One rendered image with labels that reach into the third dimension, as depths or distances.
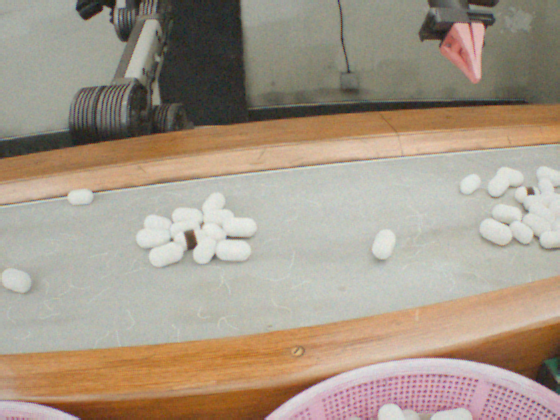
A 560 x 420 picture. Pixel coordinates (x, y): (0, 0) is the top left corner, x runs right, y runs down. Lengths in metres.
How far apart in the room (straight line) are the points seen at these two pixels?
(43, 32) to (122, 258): 2.26
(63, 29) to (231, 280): 2.30
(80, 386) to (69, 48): 2.40
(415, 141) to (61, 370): 0.53
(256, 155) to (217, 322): 0.29
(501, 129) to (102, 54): 2.18
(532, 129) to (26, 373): 0.74
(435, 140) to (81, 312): 0.51
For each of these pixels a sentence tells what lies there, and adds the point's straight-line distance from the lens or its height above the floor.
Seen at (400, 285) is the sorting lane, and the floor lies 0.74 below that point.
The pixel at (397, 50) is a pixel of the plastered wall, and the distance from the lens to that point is 2.69.
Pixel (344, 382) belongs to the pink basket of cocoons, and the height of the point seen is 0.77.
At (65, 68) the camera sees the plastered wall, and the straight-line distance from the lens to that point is 2.73.
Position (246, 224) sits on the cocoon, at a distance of 0.52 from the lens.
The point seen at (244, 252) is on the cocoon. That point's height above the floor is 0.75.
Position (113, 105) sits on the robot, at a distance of 0.89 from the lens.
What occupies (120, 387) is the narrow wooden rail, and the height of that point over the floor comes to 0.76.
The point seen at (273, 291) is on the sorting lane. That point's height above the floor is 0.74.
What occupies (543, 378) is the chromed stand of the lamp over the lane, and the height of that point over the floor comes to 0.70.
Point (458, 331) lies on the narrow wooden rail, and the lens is 0.40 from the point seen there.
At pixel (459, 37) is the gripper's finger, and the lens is 0.69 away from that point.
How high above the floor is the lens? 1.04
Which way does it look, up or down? 32 degrees down
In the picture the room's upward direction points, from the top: 3 degrees counter-clockwise
